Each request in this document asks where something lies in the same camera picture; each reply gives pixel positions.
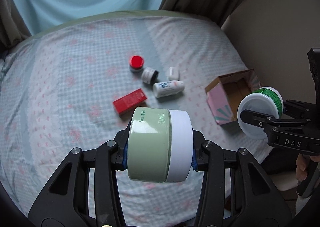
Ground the small white bottle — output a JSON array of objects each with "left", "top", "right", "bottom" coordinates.
[{"left": 168, "top": 67, "right": 180, "bottom": 81}]

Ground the green jar white lid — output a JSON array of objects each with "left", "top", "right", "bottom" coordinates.
[{"left": 127, "top": 107, "right": 193, "bottom": 183}]

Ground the grey jar red lid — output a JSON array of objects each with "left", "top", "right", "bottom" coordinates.
[{"left": 129, "top": 55, "right": 144, "bottom": 73}]

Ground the pink cardboard box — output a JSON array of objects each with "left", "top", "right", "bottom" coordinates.
[{"left": 204, "top": 69, "right": 261, "bottom": 125}]

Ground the white jar green label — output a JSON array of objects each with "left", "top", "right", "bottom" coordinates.
[{"left": 237, "top": 86, "right": 284, "bottom": 140}]

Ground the white jar black lid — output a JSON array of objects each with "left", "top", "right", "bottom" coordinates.
[{"left": 142, "top": 67, "right": 159, "bottom": 85}]

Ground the checkered floral bedsheet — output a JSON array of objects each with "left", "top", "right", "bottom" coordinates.
[{"left": 1, "top": 11, "right": 271, "bottom": 214}]

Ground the white bottle blue label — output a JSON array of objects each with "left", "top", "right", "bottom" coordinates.
[{"left": 152, "top": 80, "right": 185, "bottom": 98}]

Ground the person's hand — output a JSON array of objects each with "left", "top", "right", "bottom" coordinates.
[{"left": 296, "top": 154, "right": 320, "bottom": 181}]

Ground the red cardboard box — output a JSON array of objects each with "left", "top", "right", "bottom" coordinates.
[{"left": 113, "top": 89, "right": 148, "bottom": 115}]

